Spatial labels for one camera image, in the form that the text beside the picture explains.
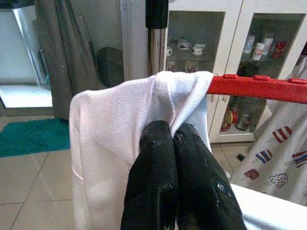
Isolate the white glass door cabinet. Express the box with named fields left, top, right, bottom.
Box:
left=119, top=0, right=307, bottom=144

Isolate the red printed mug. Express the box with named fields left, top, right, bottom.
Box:
left=272, top=40, right=288, bottom=59

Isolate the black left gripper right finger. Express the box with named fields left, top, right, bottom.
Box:
left=173, top=123, right=248, bottom=230

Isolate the chrome rack pole black sleeve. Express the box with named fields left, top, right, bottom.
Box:
left=145, top=0, right=169, bottom=76

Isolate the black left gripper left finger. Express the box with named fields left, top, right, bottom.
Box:
left=120, top=120, right=179, bottom=230

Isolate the white popsicle print cloth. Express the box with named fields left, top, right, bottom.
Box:
left=230, top=56, right=307, bottom=207

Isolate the grey curtain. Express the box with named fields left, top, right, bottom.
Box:
left=34, top=0, right=101, bottom=120

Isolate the white printed mug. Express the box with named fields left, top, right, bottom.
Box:
left=262, top=35, right=274, bottom=56
left=243, top=35, right=256, bottom=54
left=252, top=42, right=265, bottom=60

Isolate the white pink garment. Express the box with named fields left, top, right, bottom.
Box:
left=69, top=70, right=214, bottom=230

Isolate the teal floor rug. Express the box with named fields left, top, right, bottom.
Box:
left=0, top=118, right=71, bottom=159

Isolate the small white teapot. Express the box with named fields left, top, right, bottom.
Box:
left=177, top=37, right=192, bottom=51

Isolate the dark rounded bag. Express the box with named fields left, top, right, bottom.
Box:
left=95, top=46, right=125, bottom=88

